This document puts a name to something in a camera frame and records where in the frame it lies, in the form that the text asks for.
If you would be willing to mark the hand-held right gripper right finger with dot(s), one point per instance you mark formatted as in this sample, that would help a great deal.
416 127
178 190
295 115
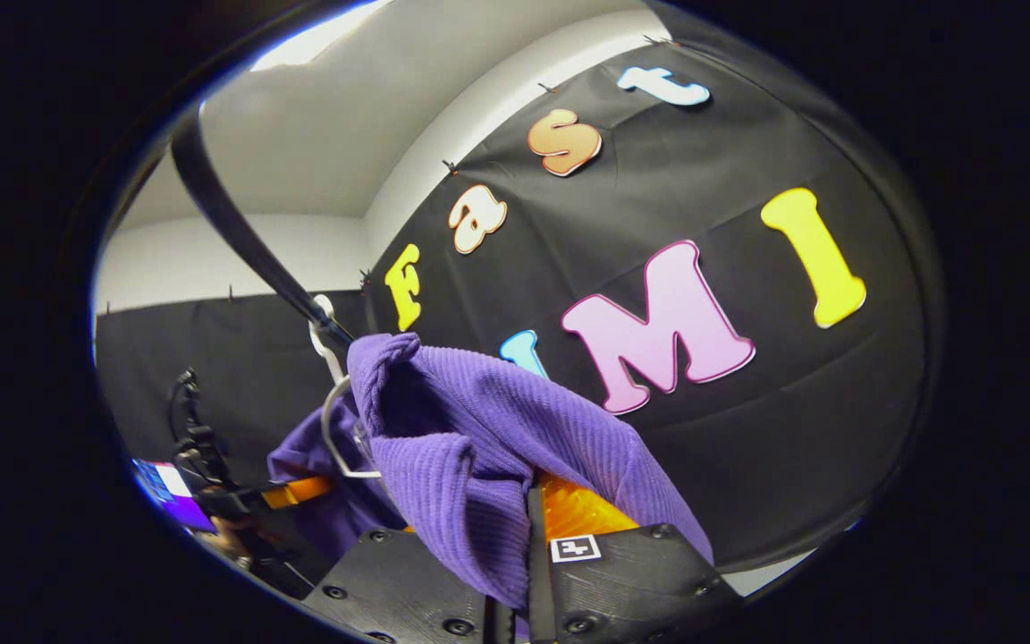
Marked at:
622 590

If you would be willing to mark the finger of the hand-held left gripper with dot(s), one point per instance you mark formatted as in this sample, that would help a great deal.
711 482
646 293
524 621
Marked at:
296 494

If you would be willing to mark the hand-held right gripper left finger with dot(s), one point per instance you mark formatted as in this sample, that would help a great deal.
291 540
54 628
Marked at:
390 581

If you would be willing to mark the purple ribbed knit garment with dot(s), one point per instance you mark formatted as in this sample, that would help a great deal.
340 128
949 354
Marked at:
479 429

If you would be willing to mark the white clothes hanger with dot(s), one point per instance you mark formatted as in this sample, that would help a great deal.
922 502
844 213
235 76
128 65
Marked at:
327 362

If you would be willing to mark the black backdrop cloth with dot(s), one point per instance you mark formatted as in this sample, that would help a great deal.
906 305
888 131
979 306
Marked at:
747 447

